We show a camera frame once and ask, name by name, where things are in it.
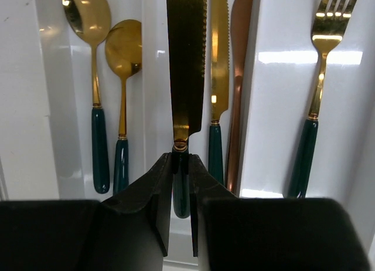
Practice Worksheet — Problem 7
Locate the rose gold knife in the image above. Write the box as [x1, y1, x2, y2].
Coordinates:
[226, 0, 253, 194]

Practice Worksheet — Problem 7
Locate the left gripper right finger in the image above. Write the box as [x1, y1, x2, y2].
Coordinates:
[188, 154, 238, 257]

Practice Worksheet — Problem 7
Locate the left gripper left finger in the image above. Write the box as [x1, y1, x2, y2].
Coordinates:
[101, 153, 172, 257]

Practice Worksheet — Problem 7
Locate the gold fork green handle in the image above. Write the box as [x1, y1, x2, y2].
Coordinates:
[287, 0, 357, 198]

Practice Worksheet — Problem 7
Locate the gold knife green handle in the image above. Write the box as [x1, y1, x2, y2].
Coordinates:
[208, 0, 229, 184]
[166, 0, 207, 219]

